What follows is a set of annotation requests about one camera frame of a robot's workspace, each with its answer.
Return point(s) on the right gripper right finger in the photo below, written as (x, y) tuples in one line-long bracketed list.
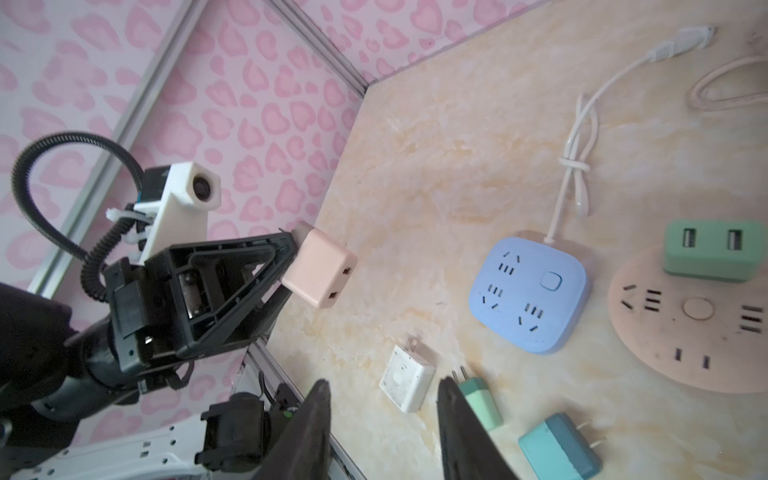
[(468, 451)]

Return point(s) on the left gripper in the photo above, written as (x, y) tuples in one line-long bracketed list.
[(190, 301)]

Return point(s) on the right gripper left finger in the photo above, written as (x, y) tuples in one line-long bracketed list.
[(303, 451)]

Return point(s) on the teal charger plug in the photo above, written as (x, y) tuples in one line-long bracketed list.
[(557, 450)]

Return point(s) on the pink charger plug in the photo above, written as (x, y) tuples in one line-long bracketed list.
[(321, 268)]

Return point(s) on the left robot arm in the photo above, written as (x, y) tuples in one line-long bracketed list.
[(52, 378)]

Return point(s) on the light green charger plug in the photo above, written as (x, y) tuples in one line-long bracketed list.
[(477, 393)]

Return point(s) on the white charger plug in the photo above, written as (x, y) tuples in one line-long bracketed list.
[(407, 376)]

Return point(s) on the blue square power strip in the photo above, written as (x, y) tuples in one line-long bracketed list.
[(529, 292)]

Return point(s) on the pink round power strip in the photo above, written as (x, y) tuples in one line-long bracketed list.
[(707, 334)]

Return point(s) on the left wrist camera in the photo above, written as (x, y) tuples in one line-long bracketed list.
[(177, 199)]

